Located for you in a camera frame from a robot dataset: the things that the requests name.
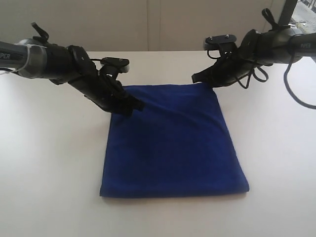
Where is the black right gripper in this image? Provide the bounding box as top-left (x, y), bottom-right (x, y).
top-left (192, 49), bottom-right (256, 87)

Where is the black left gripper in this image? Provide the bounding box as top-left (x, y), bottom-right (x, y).
top-left (69, 71), bottom-right (145, 117)

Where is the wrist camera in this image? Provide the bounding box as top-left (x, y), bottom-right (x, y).
top-left (100, 57), bottom-right (130, 73)
top-left (203, 34), bottom-right (237, 51)

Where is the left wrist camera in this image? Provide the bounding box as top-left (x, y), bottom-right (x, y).
top-left (100, 57), bottom-right (130, 73)

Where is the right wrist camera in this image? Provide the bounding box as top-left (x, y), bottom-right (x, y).
top-left (203, 34), bottom-right (237, 51)

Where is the blue cable at right arm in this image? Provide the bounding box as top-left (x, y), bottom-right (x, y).
top-left (282, 61), bottom-right (316, 109)

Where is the blue microfibre towel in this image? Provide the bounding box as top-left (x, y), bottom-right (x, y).
top-left (99, 83), bottom-right (249, 198)

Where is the black window frame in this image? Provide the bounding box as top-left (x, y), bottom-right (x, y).
top-left (278, 0), bottom-right (298, 25)

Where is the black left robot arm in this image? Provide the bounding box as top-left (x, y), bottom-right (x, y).
top-left (0, 22), bottom-right (145, 117)

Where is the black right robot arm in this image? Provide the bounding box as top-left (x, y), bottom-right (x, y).
top-left (192, 26), bottom-right (316, 88)

